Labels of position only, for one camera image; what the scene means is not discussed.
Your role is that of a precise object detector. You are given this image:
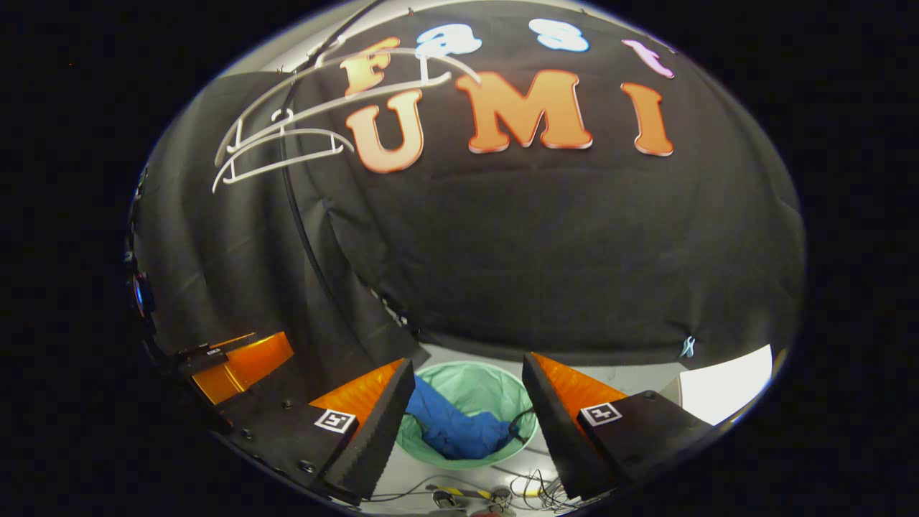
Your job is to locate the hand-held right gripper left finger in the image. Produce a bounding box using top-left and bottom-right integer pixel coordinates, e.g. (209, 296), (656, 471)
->
(214, 357), (418, 507)

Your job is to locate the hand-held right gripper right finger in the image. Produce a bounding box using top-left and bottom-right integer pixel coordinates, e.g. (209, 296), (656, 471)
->
(521, 350), (717, 503)

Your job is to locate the blue corduroy jacket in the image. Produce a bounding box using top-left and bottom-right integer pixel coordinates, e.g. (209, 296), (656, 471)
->
(404, 376), (521, 461)

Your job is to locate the green laundry hamper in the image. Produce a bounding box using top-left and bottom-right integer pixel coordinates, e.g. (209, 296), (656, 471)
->
(395, 360), (541, 472)

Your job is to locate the white plastic hanger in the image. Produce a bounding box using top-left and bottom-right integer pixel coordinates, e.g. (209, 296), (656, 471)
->
(211, 108), (357, 195)
(214, 46), (483, 167)

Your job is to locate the tangle of black cables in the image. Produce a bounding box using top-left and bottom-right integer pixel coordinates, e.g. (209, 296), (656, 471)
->
(370, 465), (575, 514)

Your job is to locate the black clothes rail pole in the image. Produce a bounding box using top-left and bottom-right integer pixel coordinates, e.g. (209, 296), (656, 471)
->
(279, 72), (424, 338)

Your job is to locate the black clothes rail bar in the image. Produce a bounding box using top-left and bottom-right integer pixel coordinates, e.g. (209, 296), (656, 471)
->
(276, 0), (385, 80)

